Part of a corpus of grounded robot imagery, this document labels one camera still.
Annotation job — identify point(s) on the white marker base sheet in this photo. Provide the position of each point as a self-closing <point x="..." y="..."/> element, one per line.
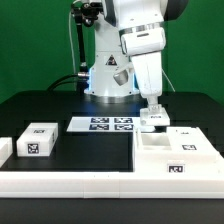
<point x="103" y="124"/>

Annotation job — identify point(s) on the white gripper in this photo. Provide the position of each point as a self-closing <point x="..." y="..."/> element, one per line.
<point x="144" y="49"/>

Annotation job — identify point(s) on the white cabinet top box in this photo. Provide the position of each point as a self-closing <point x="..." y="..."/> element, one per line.
<point x="37" y="140"/>

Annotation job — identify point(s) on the white U-shaped fence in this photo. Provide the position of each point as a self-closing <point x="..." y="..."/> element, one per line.
<point x="110" y="185"/>

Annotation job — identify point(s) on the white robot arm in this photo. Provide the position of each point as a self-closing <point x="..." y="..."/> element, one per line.
<point x="115" y="18"/>

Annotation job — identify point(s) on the white cabinet body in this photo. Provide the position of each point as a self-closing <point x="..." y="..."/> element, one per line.
<point x="150" y="156"/>

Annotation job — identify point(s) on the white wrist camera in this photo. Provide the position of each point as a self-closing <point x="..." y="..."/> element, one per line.
<point x="121" y="75"/>

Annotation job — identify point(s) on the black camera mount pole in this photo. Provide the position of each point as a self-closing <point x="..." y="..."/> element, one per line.
<point x="81" y="36"/>

